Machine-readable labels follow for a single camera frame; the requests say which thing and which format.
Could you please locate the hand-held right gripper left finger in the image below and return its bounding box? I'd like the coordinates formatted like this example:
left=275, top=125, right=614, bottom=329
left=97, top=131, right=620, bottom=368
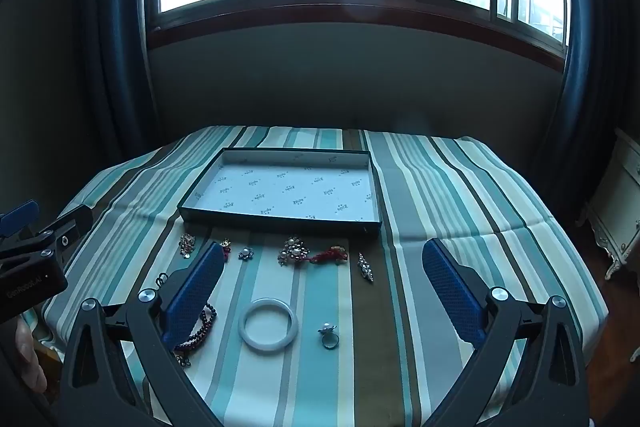
left=59, top=241, right=226, bottom=427

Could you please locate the white shallow box tray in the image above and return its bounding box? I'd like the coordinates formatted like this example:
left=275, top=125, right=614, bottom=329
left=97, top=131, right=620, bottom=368
left=176, top=148, right=386, bottom=238

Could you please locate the silver pearl ring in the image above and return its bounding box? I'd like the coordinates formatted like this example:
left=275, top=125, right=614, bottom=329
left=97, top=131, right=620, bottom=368
left=316, top=323, right=341, bottom=350

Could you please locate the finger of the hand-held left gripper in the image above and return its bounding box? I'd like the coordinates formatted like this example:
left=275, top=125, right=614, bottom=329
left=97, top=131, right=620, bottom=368
left=20, top=205, right=95, bottom=260
left=0, top=201, right=41, bottom=242

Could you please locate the dark red bead bracelet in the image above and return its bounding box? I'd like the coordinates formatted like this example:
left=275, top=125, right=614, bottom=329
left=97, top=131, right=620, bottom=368
left=172, top=302, right=218, bottom=355

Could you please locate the white carved cabinet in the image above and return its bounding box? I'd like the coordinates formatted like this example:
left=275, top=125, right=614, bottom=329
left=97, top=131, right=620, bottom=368
left=575, top=127, right=640, bottom=280

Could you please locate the person's left hand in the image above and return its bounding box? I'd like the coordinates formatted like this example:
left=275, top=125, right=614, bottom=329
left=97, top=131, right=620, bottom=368
left=14, top=317, right=49, bottom=395

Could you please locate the crystal bar brooch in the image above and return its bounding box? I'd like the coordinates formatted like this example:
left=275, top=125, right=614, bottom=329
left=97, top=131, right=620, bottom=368
left=356, top=252, right=375, bottom=283

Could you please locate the striped teal tablecloth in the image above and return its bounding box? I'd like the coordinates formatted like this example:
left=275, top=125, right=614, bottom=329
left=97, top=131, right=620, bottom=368
left=37, top=124, right=611, bottom=427

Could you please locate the pearl cluster brooch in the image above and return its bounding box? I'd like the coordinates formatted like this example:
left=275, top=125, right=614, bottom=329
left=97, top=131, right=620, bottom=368
left=277, top=235, right=313, bottom=268

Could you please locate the dark blue curtain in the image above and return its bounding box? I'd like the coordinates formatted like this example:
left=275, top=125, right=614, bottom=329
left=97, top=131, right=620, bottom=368
left=75, top=0, right=166, bottom=168
left=530, top=0, right=640, bottom=218

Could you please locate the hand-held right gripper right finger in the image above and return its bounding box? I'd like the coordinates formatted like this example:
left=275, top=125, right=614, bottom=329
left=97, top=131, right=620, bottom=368
left=421, top=238, right=588, bottom=427

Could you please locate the red knotted tassel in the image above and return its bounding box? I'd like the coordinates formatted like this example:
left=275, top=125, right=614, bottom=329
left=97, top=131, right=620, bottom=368
left=310, top=245, right=349, bottom=266

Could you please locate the white jade bangle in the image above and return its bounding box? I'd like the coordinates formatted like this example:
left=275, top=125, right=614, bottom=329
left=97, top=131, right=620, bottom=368
left=238, top=298, right=300, bottom=350

